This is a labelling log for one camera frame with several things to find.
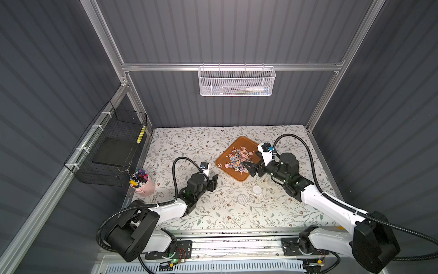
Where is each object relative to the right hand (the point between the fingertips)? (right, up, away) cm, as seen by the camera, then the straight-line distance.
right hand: (253, 156), depth 78 cm
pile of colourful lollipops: (-5, -2, +25) cm, 26 cm away
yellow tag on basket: (-54, +10, +5) cm, 55 cm away
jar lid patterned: (-4, -22, +9) cm, 25 cm away
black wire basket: (-63, +2, -6) cm, 64 cm away
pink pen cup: (-54, -12, +4) cm, 56 cm away
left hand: (-18, -10, +9) cm, 23 cm away
